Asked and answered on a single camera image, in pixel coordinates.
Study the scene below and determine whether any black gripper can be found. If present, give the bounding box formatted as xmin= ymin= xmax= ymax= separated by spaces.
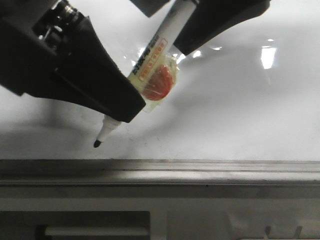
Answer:
xmin=0 ymin=0 xmax=146 ymax=123

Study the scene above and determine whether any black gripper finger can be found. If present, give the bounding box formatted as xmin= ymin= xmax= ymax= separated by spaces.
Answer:
xmin=173 ymin=0 xmax=270 ymax=55

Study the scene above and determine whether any white whiteboard marker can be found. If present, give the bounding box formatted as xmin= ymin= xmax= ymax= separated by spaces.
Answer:
xmin=93 ymin=0 xmax=199 ymax=148

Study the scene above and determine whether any white whiteboard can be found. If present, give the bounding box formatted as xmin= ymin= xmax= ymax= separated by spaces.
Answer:
xmin=0 ymin=0 xmax=320 ymax=161

